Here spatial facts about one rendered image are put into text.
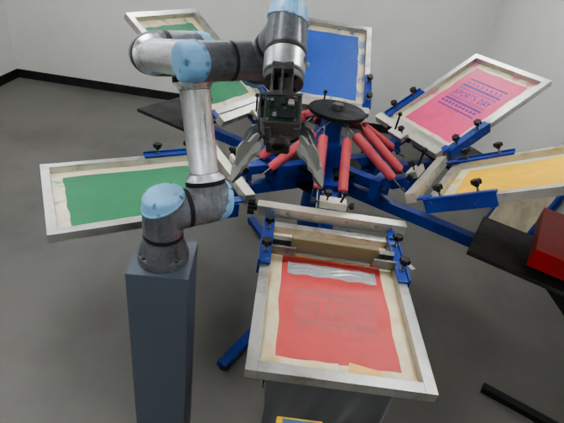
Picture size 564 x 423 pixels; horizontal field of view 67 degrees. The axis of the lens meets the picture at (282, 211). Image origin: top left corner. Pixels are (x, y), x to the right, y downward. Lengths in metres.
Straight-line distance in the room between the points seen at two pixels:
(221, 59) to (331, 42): 2.67
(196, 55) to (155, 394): 1.25
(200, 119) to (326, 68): 2.15
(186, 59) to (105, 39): 5.35
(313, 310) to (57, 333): 1.68
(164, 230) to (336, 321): 0.70
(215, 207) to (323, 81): 2.09
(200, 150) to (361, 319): 0.83
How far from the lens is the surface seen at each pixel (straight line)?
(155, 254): 1.28
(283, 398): 1.61
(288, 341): 1.47
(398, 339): 1.60
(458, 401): 2.84
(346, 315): 1.60
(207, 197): 1.24
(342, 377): 1.39
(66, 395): 2.56
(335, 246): 1.74
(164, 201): 1.19
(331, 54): 3.39
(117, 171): 2.32
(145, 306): 1.39
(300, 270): 1.73
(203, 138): 1.23
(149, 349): 1.53
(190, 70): 0.82
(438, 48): 5.87
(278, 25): 0.82
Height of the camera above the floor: 2.07
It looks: 33 degrees down
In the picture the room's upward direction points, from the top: 10 degrees clockwise
